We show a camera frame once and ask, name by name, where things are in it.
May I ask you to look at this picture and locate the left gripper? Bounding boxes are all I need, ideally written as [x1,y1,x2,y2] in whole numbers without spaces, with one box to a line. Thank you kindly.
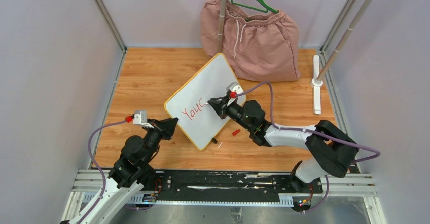
[142,117,178,165]

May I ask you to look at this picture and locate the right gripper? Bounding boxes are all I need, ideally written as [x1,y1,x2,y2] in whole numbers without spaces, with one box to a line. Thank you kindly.
[209,95,253,131]

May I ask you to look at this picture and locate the yellow framed whiteboard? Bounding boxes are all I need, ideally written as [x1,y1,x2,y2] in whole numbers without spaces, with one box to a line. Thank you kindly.
[164,53,239,151]

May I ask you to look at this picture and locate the red marker cap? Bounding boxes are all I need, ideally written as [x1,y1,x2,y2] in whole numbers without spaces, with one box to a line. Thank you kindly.
[232,129,240,136]

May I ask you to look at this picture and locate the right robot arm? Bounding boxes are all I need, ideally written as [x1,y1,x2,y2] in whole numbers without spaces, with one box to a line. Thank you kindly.
[208,96,359,193]

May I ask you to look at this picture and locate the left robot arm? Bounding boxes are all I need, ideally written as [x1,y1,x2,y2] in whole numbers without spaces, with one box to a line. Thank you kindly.
[65,118,178,223]

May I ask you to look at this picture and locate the pink shorts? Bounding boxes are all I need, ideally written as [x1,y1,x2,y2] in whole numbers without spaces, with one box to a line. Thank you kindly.
[221,2,301,82]

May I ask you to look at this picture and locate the green clothes hanger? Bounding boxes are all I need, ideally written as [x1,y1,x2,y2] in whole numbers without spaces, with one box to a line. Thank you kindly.
[228,0,279,14]

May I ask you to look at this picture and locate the clothes rack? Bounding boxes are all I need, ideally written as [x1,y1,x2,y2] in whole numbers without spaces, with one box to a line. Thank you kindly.
[216,0,372,115]

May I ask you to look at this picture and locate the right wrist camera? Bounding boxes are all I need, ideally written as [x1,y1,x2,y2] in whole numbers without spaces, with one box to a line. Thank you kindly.
[226,82,244,107]

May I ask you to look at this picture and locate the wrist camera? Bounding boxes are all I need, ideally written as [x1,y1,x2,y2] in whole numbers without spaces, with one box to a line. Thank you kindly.
[226,82,244,107]
[132,110,154,128]

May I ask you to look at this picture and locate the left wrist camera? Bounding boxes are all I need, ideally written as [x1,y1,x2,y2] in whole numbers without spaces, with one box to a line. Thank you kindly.
[132,110,154,128]

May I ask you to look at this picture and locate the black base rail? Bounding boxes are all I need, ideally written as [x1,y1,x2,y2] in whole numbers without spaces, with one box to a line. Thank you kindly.
[141,170,323,203]

